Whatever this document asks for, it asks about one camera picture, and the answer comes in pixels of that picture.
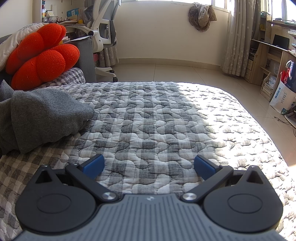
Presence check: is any grey checked quilt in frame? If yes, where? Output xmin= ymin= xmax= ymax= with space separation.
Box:
xmin=0 ymin=68 xmax=292 ymax=241

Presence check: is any light printed pillow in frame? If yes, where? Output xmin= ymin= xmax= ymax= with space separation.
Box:
xmin=0 ymin=22 xmax=50 ymax=70

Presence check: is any black floor cable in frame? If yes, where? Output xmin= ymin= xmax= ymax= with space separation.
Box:
xmin=274 ymin=116 xmax=296 ymax=135

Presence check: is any wooden desk shelf unit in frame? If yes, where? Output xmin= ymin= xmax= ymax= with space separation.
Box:
xmin=245 ymin=10 xmax=296 ymax=102

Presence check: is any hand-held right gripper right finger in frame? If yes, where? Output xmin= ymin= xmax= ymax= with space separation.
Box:
xmin=181 ymin=154 xmax=267 ymax=204

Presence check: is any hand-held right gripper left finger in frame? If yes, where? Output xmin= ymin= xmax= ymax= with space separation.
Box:
xmin=35 ymin=154 xmax=119 ymax=205

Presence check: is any black laptop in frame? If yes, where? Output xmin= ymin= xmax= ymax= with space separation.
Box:
xmin=272 ymin=34 xmax=290 ymax=50

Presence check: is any beige patterned curtain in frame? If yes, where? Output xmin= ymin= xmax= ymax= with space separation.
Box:
xmin=222 ymin=0 xmax=263 ymax=77

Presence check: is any red shopping bag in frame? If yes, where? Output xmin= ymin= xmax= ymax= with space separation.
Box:
xmin=281 ymin=60 xmax=296 ymax=93

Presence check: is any white paper sheet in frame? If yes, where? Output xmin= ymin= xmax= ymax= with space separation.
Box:
xmin=62 ymin=35 xmax=92 ymax=43

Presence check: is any grey ruffled sweater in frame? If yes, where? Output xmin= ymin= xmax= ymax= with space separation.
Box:
xmin=0 ymin=80 xmax=95 ymax=156

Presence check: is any patterned fabric under desk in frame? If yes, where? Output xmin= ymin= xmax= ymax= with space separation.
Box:
xmin=94 ymin=47 xmax=119 ymax=69

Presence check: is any white office chair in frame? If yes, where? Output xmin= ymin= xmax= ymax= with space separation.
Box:
xmin=84 ymin=0 xmax=121 ymax=82

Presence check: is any white paper bag blue print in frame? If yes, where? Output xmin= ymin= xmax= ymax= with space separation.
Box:
xmin=269 ymin=72 xmax=296 ymax=115

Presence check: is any red flower-shaped cushion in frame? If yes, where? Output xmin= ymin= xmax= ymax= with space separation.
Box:
xmin=5 ymin=23 xmax=80 ymax=91

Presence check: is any cluttered white desk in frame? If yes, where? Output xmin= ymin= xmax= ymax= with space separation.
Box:
xmin=42 ymin=0 xmax=93 ymax=43

